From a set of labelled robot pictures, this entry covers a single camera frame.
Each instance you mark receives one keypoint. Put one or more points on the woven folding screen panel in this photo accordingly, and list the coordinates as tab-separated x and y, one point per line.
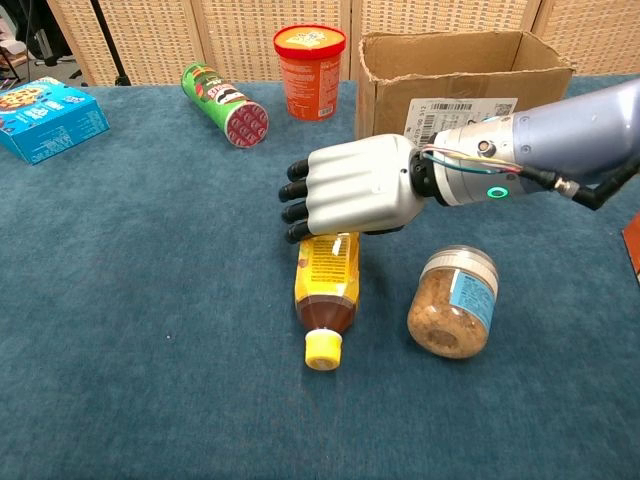
150	40
240	35
595	30
440	15

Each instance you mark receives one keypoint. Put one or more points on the black tripod stand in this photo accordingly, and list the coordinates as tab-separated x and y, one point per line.
107	45

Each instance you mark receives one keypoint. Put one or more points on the yellow label tea bottle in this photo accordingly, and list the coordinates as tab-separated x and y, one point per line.
327	285

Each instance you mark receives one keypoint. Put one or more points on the glass jar with blue label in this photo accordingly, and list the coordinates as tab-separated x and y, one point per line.
445	320

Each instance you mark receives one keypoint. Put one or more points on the red object at edge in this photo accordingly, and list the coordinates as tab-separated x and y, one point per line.
634	245

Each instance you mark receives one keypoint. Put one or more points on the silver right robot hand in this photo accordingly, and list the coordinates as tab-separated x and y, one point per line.
360	185

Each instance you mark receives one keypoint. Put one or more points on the orange cup with red lid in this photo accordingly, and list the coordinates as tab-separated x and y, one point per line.
310	85

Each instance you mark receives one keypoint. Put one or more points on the blue cookie box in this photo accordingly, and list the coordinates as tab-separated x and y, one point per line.
50	130

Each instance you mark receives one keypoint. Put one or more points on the green chips can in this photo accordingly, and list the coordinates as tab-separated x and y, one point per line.
220	100

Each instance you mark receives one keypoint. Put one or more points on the open cardboard box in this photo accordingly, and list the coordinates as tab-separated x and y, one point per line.
390	100

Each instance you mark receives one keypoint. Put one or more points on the blue table cloth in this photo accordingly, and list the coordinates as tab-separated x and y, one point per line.
150	375

